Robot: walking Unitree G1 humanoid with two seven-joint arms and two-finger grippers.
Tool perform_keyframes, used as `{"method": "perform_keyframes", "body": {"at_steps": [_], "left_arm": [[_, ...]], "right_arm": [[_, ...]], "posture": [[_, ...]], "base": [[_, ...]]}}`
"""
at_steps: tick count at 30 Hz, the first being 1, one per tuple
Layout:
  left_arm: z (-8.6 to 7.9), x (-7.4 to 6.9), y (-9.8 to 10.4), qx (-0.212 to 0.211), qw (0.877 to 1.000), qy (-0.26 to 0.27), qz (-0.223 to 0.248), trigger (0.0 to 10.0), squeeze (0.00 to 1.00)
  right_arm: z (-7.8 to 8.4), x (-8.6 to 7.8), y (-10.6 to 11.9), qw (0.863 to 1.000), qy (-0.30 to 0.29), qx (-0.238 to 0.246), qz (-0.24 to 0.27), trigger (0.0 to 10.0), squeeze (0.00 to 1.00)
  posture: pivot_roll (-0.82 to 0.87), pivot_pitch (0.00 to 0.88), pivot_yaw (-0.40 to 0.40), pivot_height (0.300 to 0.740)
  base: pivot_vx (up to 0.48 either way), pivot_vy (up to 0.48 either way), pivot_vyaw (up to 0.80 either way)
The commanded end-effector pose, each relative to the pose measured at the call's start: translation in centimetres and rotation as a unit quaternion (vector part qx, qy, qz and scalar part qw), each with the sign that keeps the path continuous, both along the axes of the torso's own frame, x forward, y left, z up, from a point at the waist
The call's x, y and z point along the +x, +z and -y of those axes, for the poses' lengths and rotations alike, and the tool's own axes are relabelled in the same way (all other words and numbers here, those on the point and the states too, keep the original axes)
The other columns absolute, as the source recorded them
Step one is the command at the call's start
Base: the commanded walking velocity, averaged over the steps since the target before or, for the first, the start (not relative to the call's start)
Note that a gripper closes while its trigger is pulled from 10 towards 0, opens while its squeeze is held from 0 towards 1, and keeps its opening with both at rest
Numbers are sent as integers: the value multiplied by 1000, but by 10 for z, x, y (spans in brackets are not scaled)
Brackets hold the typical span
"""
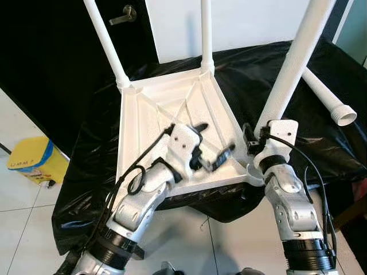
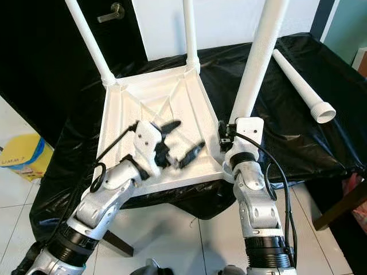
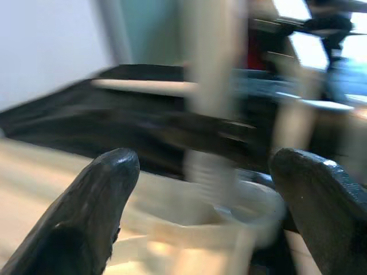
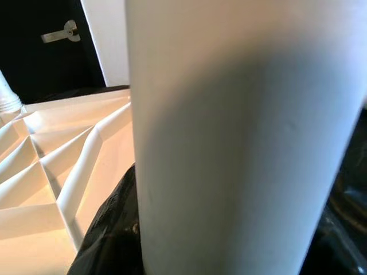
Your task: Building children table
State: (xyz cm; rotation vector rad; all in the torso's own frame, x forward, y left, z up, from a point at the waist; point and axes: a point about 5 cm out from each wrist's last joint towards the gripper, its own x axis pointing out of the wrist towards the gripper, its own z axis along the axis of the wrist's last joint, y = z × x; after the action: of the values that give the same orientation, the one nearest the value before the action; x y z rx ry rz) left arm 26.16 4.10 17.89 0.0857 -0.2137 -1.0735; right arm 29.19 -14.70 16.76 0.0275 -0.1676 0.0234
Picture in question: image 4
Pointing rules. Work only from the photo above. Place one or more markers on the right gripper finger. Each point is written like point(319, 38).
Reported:
point(114, 243)

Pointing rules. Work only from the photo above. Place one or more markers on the white plastic table top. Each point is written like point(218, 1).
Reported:
point(43, 186)

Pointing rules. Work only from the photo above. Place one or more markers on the white plastic table leg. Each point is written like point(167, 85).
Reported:
point(229, 143)
point(8, 100)

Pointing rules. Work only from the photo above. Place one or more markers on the black door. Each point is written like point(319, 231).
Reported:
point(28, 71)

